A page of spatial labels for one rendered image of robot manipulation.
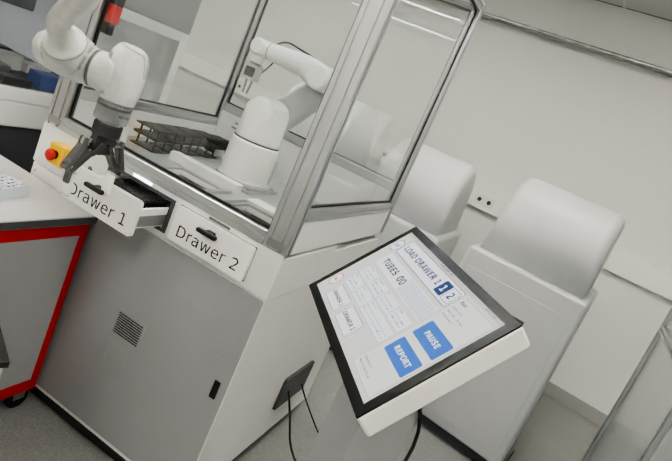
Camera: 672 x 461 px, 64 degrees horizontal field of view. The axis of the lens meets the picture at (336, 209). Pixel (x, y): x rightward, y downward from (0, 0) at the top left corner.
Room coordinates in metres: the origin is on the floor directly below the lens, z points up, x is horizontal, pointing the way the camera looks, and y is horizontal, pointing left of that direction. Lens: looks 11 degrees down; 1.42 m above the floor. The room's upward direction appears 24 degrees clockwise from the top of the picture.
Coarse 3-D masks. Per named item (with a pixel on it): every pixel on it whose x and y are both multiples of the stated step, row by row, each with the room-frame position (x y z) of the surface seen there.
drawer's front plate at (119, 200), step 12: (84, 168) 1.54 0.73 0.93; (84, 180) 1.53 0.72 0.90; (96, 180) 1.52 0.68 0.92; (72, 192) 1.54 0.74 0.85; (84, 192) 1.53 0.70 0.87; (120, 192) 1.49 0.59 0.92; (84, 204) 1.52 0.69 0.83; (108, 204) 1.50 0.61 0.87; (120, 204) 1.48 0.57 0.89; (132, 204) 1.47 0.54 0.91; (96, 216) 1.50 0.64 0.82; (120, 216) 1.48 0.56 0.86; (132, 216) 1.46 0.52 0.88; (120, 228) 1.47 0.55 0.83; (132, 228) 1.47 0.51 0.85
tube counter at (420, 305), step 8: (392, 280) 1.15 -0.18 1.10; (400, 280) 1.14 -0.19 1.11; (408, 280) 1.12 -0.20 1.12; (400, 288) 1.11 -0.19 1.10; (408, 288) 1.09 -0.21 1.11; (416, 288) 1.08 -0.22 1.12; (400, 296) 1.08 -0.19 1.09; (408, 296) 1.06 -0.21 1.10; (416, 296) 1.05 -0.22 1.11; (424, 296) 1.04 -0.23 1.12; (408, 304) 1.04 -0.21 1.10; (416, 304) 1.03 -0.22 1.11; (424, 304) 1.02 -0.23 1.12; (432, 304) 1.01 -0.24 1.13; (416, 312) 1.00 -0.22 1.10; (424, 312) 0.99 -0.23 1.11; (432, 312) 0.98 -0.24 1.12
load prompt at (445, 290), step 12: (408, 252) 1.24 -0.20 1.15; (420, 252) 1.21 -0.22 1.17; (408, 264) 1.19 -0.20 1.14; (420, 264) 1.16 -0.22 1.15; (432, 264) 1.14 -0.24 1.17; (420, 276) 1.12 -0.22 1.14; (432, 276) 1.10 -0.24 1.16; (444, 276) 1.08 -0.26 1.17; (432, 288) 1.06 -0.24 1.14; (444, 288) 1.04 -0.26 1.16; (456, 288) 1.02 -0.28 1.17; (444, 300) 1.00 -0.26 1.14
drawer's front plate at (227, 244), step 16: (176, 224) 1.58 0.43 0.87; (192, 224) 1.56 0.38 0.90; (208, 224) 1.54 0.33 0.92; (176, 240) 1.57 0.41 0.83; (192, 240) 1.55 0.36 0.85; (208, 240) 1.54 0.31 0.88; (224, 240) 1.52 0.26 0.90; (240, 240) 1.51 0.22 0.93; (208, 256) 1.53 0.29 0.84; (224, 256) 1.51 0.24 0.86; (240, 256) 1.50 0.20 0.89; (224, 272) 1.51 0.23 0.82; (240, 272) 1.49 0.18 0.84
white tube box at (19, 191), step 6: (6, 174) 1.58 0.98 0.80; (0, 180) 1.53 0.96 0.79; (12, 180) 1.56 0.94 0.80; (0, 186) 1.48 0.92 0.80; (6, 186) 1.50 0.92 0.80; (12, 186) 1.52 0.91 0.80; (18, 186) 1.53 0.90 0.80; (24, 186) 1.56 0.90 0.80; (0, 192) 1.47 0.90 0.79; (6, 192) 1.49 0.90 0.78; (12, 192) 1.51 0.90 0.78; (18, 192) 1.54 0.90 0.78; (24, 192) 1.57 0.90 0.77; (0, 198) 1.47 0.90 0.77; (6, 198) 1.50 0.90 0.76
